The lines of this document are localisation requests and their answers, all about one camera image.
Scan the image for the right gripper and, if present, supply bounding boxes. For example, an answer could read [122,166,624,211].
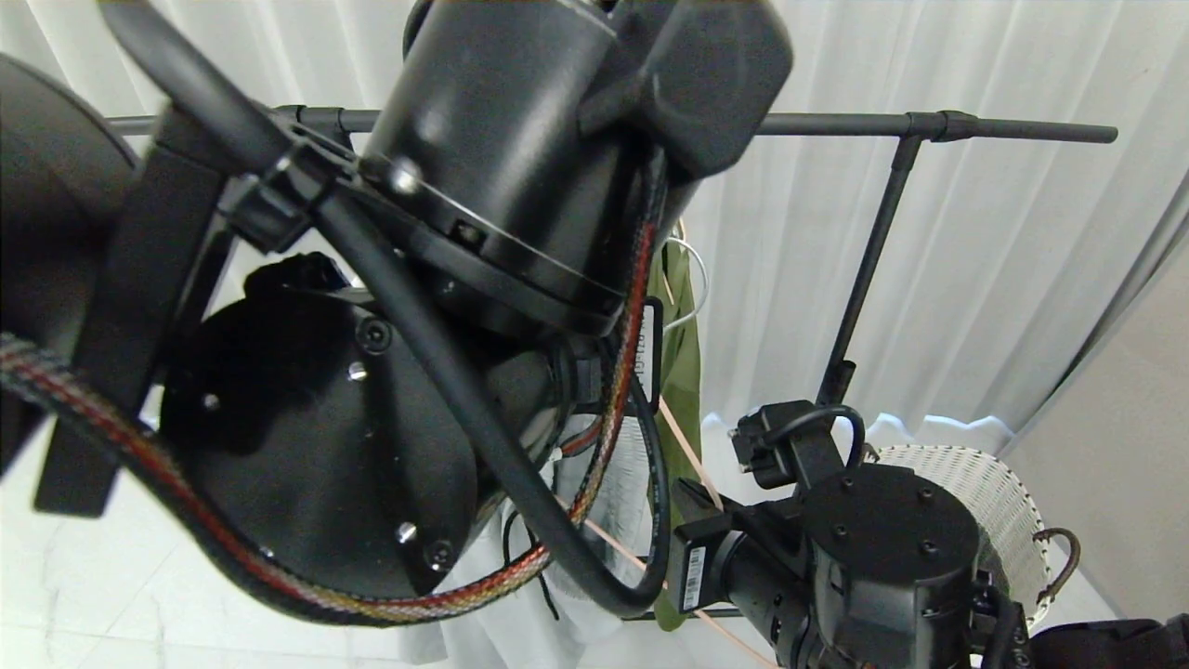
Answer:
[669,477,818,669]

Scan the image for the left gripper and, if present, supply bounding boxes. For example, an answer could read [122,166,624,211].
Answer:
[548,295,666,419]

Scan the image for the green long-sleeved shirt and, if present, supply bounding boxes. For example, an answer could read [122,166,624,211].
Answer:
[647,237,704,633]

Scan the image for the pink clothes hanger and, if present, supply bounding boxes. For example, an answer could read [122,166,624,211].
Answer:
[555,398,777,669]
[661,218,710,334]

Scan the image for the pale grey shorts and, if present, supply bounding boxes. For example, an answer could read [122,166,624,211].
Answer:
[399,413,672,669]

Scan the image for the black clothes rack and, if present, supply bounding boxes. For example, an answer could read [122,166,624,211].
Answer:
[107,105,1118,622]

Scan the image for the white laundry basket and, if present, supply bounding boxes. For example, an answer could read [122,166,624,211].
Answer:
[859,444,1083,633]

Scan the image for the white curtain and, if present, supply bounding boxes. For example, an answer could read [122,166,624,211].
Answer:
[0,0,1189,456]

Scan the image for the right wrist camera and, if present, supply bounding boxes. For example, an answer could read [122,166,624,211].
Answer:
[729,401,869,493]

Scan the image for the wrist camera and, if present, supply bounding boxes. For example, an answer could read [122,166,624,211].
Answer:
[729,401,869,493]
[576,0,795,182]

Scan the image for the black cable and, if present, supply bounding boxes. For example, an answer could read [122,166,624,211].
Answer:
[771,404,867,470]
[98,0,674,619]

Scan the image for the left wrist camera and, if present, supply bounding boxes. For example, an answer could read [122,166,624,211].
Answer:
[576,0,795,182]

